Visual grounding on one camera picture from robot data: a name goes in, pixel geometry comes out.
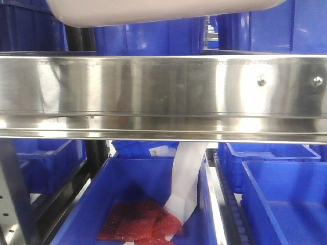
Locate white plastic lidded bin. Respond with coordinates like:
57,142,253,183
47,0,283,28

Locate blue bin lower middle rear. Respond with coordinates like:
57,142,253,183
112,140,179,158

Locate blue bin with red wrap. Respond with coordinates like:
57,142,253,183
51,158,219,244

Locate blue bin lower right rear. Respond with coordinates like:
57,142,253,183
218,142,321,193

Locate blue bin upper middle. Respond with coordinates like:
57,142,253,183
94,17,205,56

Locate blue bin lower left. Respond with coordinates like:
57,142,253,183
14,138,87,194

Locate blue bin lower right front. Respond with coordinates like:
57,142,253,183
241,161,326,244

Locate blue bin upper right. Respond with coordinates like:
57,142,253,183
218,1,326,54

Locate blue bin upper left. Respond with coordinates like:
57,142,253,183
1,1,68,52

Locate stainless steel shelf rail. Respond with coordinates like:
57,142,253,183
1,51,326,144

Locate steel shelf upright post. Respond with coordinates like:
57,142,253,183
1,139,40,244

